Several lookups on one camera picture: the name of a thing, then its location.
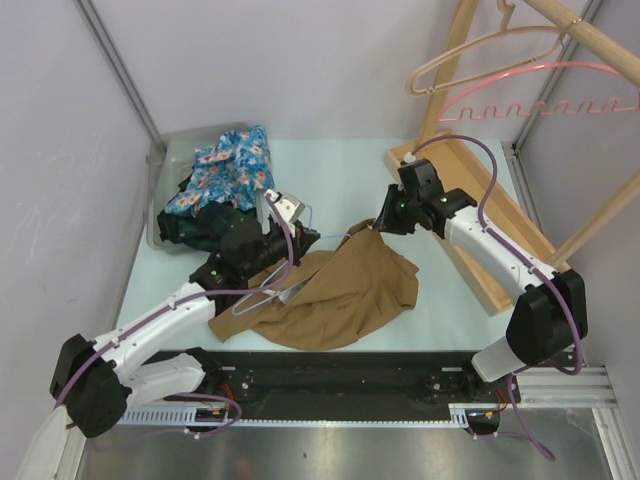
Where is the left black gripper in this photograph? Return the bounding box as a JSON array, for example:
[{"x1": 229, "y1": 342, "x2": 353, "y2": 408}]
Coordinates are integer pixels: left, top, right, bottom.
[{"x1": 242, "y1": 220, "x2": 319, "y2": 280}]

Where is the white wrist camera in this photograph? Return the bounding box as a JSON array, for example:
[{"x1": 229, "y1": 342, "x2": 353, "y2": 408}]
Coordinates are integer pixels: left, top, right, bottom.
[
  {"x1": 402, "y1": 152, "x2": 417, "y2": 164},
  {"x1": 256, "y1": 189, "x2": 306, "y2": 236}
]

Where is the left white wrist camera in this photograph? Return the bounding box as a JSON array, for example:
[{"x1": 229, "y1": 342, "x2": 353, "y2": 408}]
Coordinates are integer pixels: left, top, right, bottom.
[{"x1": 256, "y1": 189, "x2": 306, "y2": 236}]

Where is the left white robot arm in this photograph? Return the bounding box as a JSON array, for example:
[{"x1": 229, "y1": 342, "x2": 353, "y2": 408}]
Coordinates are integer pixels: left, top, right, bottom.
[{"x1": 50, "y1": 220, "x2": 321, "y2": 438}]

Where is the blue floral garment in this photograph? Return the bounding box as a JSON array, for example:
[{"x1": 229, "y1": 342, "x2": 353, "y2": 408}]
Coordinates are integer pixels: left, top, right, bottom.
[{"x1": 164, "y1": 125, "x2": 275, "y2": 217}]

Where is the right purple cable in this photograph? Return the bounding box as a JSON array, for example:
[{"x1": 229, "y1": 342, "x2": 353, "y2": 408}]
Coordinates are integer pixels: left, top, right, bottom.
[{"x1": 412, "y1": 134, "x2": 586, "y2": 461}]

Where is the beige wooden hanger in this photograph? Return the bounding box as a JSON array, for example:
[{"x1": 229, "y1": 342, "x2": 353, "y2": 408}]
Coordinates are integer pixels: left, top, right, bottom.
[{"x1": 406, "y1": 1, "x2": 565, "y2": 97}]

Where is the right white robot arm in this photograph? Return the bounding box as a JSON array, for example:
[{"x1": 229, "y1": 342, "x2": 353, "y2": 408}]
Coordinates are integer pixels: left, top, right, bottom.
[{"x1": 374, "y1": 160, "x2": 588, "y2": 401}]

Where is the dark green garment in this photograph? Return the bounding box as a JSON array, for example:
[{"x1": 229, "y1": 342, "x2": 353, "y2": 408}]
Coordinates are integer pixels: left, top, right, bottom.
[{"x1": 157, "y1": 174, "x2": 256, "y2": 251}]

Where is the white slotted cable duct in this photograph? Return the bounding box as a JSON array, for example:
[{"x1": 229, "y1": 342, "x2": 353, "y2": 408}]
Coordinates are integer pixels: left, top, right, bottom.
[{"x1": 119, "y1": 403, "x2": 474, "y2": 429}]

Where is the grey plastic bin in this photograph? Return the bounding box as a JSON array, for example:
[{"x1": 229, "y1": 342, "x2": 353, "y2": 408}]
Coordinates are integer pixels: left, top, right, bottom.
[{"x1": 146, "y1": 122, "x2": 248, "y2": 251}]

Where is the pink plastic hanger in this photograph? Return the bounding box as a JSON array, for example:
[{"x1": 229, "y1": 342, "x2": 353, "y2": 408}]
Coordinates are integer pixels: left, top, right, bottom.
[{"x1": 435, "y1": 61, "x2": 639, "y2": 123}]

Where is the wooden clothes rack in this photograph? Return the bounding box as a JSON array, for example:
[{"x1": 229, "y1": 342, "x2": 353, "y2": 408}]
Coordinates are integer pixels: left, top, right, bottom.
[{"x1": 383, "y1": 0, "x2": 640, "y2": 318}]

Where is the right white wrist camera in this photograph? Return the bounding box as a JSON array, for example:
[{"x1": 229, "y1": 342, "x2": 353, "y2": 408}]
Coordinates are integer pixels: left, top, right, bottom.
[{"x1": 402, "y1": 152, "x2": 417, "y2": 164}]

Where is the light blue wire hanger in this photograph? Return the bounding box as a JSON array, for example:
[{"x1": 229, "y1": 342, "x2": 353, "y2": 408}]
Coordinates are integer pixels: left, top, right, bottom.
[{"x1": 232, "y1": 205, "x2": 371, "y2": 316}]

